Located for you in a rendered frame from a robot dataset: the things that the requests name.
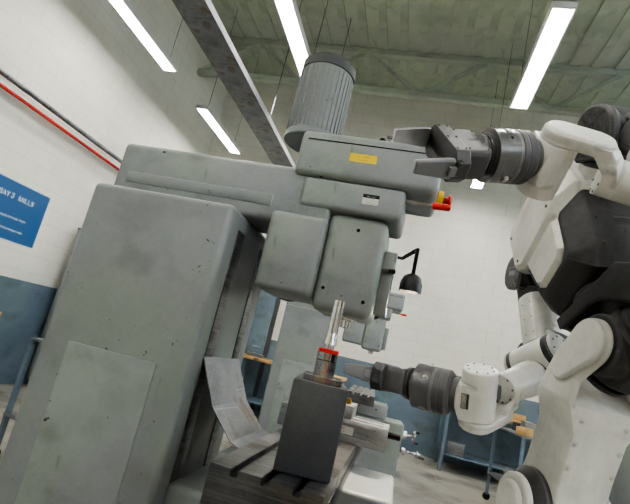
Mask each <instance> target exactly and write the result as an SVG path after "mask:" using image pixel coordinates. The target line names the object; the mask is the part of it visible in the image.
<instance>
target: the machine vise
mask: <svg viewBox="0 0 630 504"><path fill-rule="evenodd" d="M288 401H289V400H288ZM288 401H284V402H282V404H281V408H280V412H279V416H278V421H277V423H278V424H280V425H283V423H284V418H285V414H286V410H287V405H288ZM389 427H390V426H389V424H385V423H381V422H377V421H374V420H370V419H366V418H362V417H358V416H354V417H353V418H352V419H351V420H350V419H346V418H343V423H342V428H341V433H340V437H339V441H342V442H345V443H349V444H352V445H356V446H360V447H363V448H367V449H370V450H374V451H378V452H381V453H384V452H385V448H386V442H387V437H388V432H389Z"/></svg>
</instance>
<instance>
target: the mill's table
mask: <svg viewBox="0 0 630 504"><path fill-rule="evenodd" d="M281 431H282V428H281V429H279V430H277V431H275V432H273V433H271V434H268V435H266V436H264V437H262V438H260V439H258V440H256V441H254V442H252V443H250V444H248V445H246V446H244V447H242V448H239V449H237V450H235V451H233V452H231V453H229V454H227V455H225V456H223V457H221V458H219V459H217V460H215V461H212V462H211V463H210V465H209V469H208V473H207V477H206V481H205V485H204V488H203V492H202V496H201V500H200V504H335V502H336V500H337V498H338V496H339V494H340V492H341V490H342V488H343V486H344V484H345V482H346V480H347V478H348V476H349V474H350V472H351V470H352V468H353V466H354V463H355V461H356V459H357V457H358V455H359V453H360V451H361V449H362V447H360V446H356V445H352V444H349V443H345V442H342V441H339V442H338V447H337V452H336V457H335V461H334V466H333V471H332V476H331V481H330V483H329V484H327V483H323V482H319V481H315V480H311V479H307V478H303V477H299V476H295V475H292V474H288V473H284V472H280V471H276V470H274V469H273V466H274V461H275V457H276V453H277V448H278V444H279V440H280V435H281Z"/></svg>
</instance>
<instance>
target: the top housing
mask: <svg viewBox="0 0 630 504"><path fill-rule="evenodd" d="M415 159H428V157H427V156H426V151H425V147H419V146H414V145H409V144H404V143H398V142H391V141H383V140H375V139H367V138H360V137H352V136H344V135H336V134H329V133H321V132H313V131H307V132H306V133H305V134H304V136H303V139H302V143H301V147H300V151H299V155H298V159H297V163H296V167H295V171H296V173H297V174H298V175H302V176H309V177H316V178H322V179H329V180H334V181H339V182H346V183H352V184H359V185H366V186H372V187H379V188H385V189H392V190H399V191H403V192H405V194H406V200H412V201H418V202H425V203H431V204H433V203H434V202H436V201H437V196H438V192H439V187H440V181H441V179H440V178H435V177H429V176H423V175H418V174H413V172H412V168H413V164H414V161H415ZM434 211H435V210H433V209H432V207H425V206H419V205H412V204H406V214H409V215H416V216H422V217H431V216H432V215H433V214H434Z"/></svg>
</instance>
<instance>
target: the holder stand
mask: <svg viewBox="0 0 630 504"><path fill-rule="evenodd" d="M342 382H343V381H341V379H340V378H337V377H334V378H333V379H328V378H324V377H320V376H316V375H313V372H312V371H305V372H303V374H299V375H298V376H297V377H295V378H294V380H293V384H292V388H291V393H290V397H289V401H288V405H287V410H286V414H285V418H284V423H283V427H282V431H281V435H280V440H279V444H278V448H277V453H276V457H275V461H274V466H273V469H274V470H276V471H280V472H284V473H288V474H292V475H295V476H299V477H303V478H307V479H311V480H315V481H319V482H323V483H327V484H329V483H330V481H331V476H332V471H333V466H334V461H335V457H336V452H337V447H338V442H339V437H340V433H341V428H342V423H343V418H344V413H345V409H346V404H347V399H348V394H349V391H348V390H347V388H346V386H345V385H344V384H342Z"/></svg>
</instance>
